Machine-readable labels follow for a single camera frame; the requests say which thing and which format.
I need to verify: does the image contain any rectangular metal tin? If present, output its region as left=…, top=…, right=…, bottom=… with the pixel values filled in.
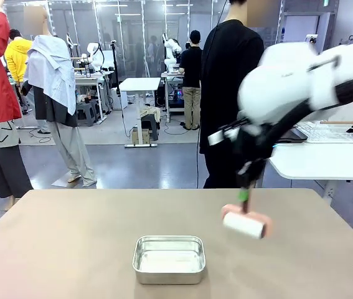
left=131, top=235, right=207, bottom=285

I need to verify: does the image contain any white wire dish rack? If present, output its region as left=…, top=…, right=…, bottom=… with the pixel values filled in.
left=294, top=120, right=353, bottom=145

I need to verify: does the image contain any white standing background table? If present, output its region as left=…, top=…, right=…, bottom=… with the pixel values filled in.
left=118, top=77, right=161, bottom=149

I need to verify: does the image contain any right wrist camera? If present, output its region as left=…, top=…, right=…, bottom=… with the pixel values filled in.
left=207, top=126, right=241, bottom=146

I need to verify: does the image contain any cardboard box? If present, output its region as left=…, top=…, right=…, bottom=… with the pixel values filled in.
left=131, top=128, right=151, bottom=146

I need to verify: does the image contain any dark brown serving tray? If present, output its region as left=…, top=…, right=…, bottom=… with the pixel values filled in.
left=277, top=126, right=308, bottom=144

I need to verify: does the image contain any stool with beige cloth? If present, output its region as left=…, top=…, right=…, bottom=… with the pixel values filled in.
left=140, top=105, right=161, bottom=141

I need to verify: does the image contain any pink lint roller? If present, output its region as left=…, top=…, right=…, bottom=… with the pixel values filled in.
left=220, top=186, right=274, bottom=240

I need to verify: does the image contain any black light stand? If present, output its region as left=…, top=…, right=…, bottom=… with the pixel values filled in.
left=110, top=39, right=127, bottom=138

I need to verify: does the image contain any round white plate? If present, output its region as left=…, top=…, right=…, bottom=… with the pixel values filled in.
left=318, top=98, right=353, bottom=123

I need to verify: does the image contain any white background desk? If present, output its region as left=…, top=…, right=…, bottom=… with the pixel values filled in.
left=75, top=70, right=115, bottom=122

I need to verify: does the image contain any white side table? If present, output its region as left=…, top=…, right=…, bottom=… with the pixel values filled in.
left=268, top=141, right=353, bottom=181

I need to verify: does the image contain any grey background stool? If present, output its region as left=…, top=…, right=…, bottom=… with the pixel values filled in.
left=75, top=99, right=101, bottom=127

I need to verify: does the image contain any person in yellow hoodie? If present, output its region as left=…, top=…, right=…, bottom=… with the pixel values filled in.
left=4, top=29, right=34, bottom=85

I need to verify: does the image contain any mannequin with pale blue shirt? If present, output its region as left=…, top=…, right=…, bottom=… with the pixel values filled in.
left=23, top=6, right=98, bottom=187

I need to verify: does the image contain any person in black t-shirt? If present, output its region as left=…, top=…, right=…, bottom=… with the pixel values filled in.
left=199, top=0, right=266, bottom=189

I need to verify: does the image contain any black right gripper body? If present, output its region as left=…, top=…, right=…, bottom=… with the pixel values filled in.
left=232, top=123, right=276, bottom=163

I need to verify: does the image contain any person in black cap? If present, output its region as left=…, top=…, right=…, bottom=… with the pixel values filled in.
left=179, top=30, right=204, bottom=131

